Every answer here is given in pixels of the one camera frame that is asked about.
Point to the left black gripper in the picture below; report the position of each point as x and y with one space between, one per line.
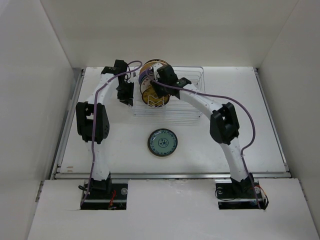
127 99

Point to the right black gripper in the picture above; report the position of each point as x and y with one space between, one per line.
159 92

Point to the white orange sunburst plate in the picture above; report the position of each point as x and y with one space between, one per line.
145 84

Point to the yellow patterned plate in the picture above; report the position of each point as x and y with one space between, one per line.
162 156
150 98

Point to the teal patterned plate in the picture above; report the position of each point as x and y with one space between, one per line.
162 141

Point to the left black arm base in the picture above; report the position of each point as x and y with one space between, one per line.
114 200

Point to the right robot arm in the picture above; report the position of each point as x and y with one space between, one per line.
223 121

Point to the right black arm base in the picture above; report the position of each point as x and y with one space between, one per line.
229 199

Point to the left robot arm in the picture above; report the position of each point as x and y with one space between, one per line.
93 123

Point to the white blue rimmed plate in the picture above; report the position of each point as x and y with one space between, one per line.
147 77

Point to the purple plate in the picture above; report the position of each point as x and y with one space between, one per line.
143 72

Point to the dark rimmed back plate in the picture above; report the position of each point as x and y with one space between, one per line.
155 61

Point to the tan plate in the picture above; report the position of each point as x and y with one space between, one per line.
146 66

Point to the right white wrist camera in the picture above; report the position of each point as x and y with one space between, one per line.
154 69

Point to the white wire dish rack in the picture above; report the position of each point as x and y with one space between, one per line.
175 109

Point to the metal table edge rail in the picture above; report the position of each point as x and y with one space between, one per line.
153 176

